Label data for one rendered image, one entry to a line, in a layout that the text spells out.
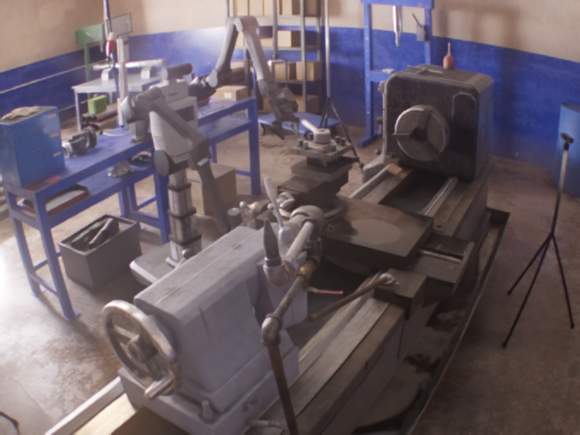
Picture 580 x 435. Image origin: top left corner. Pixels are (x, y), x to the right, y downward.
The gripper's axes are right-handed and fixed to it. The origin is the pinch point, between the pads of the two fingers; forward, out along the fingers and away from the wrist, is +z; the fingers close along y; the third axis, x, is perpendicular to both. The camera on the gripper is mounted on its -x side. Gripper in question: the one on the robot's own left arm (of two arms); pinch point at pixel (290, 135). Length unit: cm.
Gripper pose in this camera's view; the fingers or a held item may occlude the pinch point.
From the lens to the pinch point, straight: 233.1
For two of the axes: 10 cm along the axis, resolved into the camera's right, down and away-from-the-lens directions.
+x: -6.4, 2.0, 7.4
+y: 6.6, -3.5, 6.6
